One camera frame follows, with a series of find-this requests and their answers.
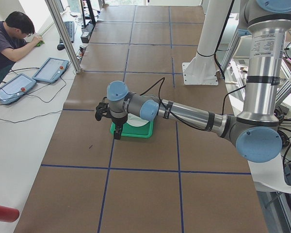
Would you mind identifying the red cylinder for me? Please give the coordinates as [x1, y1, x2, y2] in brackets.
[0, 205, 19, 222]

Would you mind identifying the near blue teach pendant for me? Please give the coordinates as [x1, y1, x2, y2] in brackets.
[0, 73, 36, 104]

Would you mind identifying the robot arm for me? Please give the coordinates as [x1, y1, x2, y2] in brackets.
[95, 0, 291, 163]

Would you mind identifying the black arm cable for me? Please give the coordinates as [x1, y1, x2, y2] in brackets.
[138, 0, 248, 129]

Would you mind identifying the blue teach pendant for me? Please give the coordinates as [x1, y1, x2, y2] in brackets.
[0, 73, 36, 104]
[32, 57, 69, 83]

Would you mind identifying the aluminium frame post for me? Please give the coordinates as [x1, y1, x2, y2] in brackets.
[45, 0, 82, 74]

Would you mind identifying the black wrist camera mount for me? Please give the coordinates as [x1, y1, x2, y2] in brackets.
[95, 97, 111, 121]

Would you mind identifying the far blue teach pendant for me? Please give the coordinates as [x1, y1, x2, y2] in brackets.
[32, 57, 69, 83]

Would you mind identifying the seated man dark shirt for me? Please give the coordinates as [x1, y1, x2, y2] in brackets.
[0, 11, 43, 83]

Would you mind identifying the black computer mouse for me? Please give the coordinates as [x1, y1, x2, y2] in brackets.
[57, 43, 65, 50]

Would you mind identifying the green plastic tray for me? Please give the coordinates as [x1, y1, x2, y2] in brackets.
[121, 121, 154, 138]

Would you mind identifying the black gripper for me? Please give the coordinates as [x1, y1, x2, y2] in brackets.
[112, 116, 127, 140]

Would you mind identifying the white round plate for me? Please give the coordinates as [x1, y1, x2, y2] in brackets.
[127, 114, 148, 127]

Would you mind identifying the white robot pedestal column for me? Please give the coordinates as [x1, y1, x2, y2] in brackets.
[182, 0, 234, 85]

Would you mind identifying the black keyboard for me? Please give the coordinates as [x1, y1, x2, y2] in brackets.
[64, 21, 75, 43]

